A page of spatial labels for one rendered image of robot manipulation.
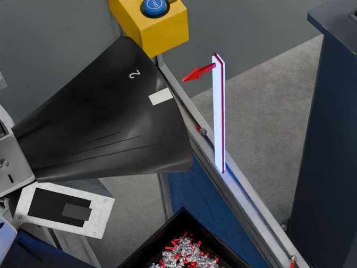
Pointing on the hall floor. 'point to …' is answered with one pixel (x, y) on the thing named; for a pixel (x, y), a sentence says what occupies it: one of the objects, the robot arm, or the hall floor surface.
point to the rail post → (165, 195)
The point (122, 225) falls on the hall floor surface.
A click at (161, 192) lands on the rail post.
